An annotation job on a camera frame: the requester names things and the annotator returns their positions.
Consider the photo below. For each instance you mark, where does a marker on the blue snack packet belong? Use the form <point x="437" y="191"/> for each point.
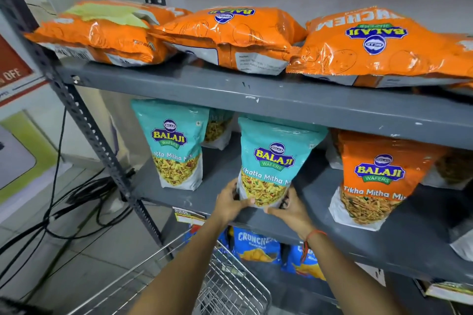
<point x="305" y="265"/>
<point x="193" y="231"/>
<point x="255" y="246"/>

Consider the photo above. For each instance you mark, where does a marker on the orange wrist thread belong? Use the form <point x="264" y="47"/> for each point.
<point x="309" y="238"/>

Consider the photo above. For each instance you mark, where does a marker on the person's left thumb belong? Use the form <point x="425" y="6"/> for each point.
<point x="245" y="203"/>

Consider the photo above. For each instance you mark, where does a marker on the large orange chips bag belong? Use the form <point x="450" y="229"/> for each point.
<point x="377" y="49"/>
<point x="236" y="36"/>
<point x="99" y="36"/>

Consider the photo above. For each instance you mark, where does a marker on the green and white panel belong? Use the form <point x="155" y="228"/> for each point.
<point x="33" y="156"/>

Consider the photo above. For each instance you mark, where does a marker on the person's left hand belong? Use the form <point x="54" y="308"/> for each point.
<point x="225" y="207"/>

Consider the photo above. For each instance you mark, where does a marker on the flat packets with green print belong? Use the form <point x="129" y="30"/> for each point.
<point x="449" y="290"/>

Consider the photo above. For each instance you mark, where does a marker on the person's left forearm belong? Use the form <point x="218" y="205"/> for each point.
<point x="184" y="270"/>

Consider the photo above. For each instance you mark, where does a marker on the shelf edge label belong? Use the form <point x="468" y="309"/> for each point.
<point x="188" y="215"/>

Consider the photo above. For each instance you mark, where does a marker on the red and white poster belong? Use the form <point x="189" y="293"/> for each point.
<point x="13" y="67"/>

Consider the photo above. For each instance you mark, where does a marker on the teal snack mix pouch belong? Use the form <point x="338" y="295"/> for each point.
<point x="173" y="141"/>
<point x="275" y="163"/>
<point x="218" y="128"/>

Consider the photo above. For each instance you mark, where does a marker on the grey metal shelf rack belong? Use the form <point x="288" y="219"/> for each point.
<point x="258" y="94"/>

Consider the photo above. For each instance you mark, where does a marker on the person's right hand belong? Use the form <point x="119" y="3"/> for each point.
<point x="295" y="217"/>

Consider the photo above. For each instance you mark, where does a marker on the white-bottomed snack pouch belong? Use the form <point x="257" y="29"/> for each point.
<point x="463" y="241"/>

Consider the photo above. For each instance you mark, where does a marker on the orange snack mix pouch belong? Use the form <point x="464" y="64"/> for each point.
<point x="452" y="169"/>
<point x="377" y="178"/>

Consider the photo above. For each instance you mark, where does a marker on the person's right thumb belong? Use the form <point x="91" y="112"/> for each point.
<point x="276" y="211"/>

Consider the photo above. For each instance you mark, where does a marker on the person's right forearm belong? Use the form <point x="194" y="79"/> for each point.
<point x="347" y="278"/>

